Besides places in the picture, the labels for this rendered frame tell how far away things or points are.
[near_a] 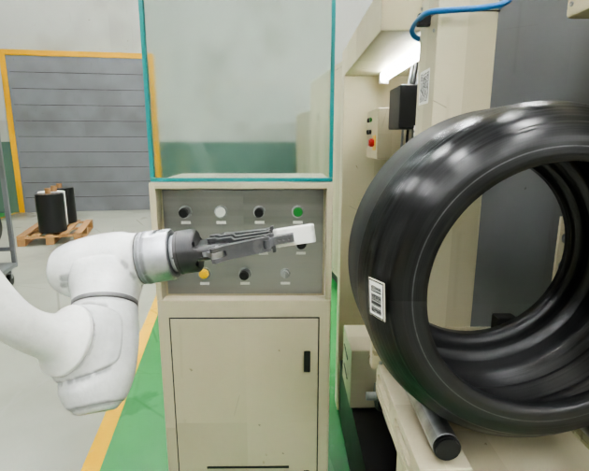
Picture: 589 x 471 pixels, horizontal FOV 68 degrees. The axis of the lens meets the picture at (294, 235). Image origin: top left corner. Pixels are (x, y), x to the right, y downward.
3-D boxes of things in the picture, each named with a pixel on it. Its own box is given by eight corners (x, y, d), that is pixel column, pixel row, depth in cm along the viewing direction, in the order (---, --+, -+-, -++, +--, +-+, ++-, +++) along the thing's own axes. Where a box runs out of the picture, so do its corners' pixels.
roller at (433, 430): (388, 340, 104) (407, 341, 104) (386, 358, 105) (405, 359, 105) (436, 436, 70) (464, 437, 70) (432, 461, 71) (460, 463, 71)
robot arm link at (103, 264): (155, 245, 82) (153, 311, 76) (75, 257, 82) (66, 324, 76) (132, 216, 73) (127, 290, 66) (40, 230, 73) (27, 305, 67)
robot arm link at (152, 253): (146, 226, 78) (179, 221, 78) (157, 275, 80) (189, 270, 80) (128, 238, 69) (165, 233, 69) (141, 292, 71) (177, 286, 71)
